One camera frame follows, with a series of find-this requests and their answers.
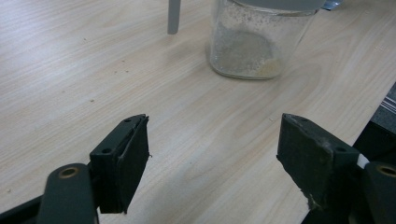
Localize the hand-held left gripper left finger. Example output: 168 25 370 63
89 113 150 215

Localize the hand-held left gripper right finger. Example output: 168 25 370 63
276 113 362 211

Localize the glass jar with grey lid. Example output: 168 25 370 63
167 0 327 80

